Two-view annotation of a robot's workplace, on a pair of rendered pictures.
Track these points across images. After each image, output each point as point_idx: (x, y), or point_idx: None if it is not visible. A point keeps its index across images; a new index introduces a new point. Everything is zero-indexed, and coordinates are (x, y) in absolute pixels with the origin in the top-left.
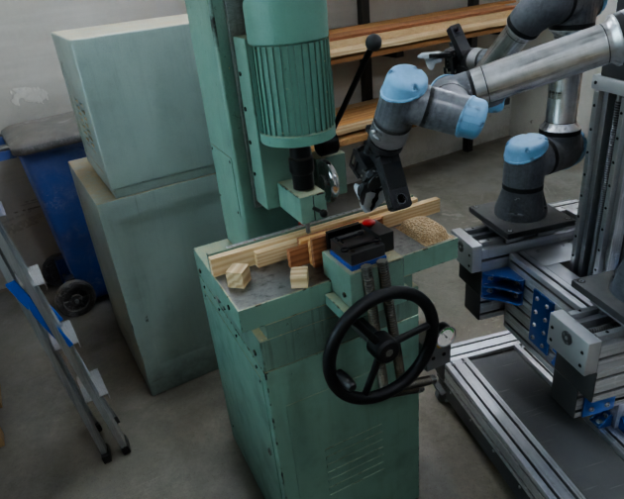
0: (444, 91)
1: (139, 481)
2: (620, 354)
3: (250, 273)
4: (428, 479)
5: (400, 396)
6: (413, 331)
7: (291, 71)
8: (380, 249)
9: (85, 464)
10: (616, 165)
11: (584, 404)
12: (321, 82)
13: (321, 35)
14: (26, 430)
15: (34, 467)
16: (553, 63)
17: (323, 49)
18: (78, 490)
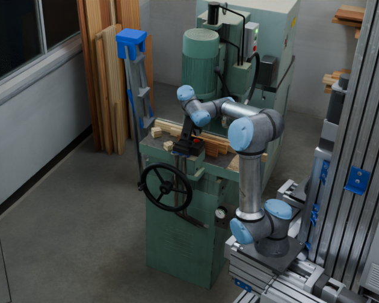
0: (194, 103)
1: (139, 201)
2: (241, 260)
3: (160, 134)
4: (222, 289)
5: (204, 229)
6: (179, 190)
7: (187, 66)
8: (186, 152)
9: (132, 181)
10: (308, 186)
11: (235, 278)
12: (199, 75)
13: (201, 57)
14: (132, 154)
15: (119, 169)
16: (240, 115)
17: (203, 63)
18: (121, 187)
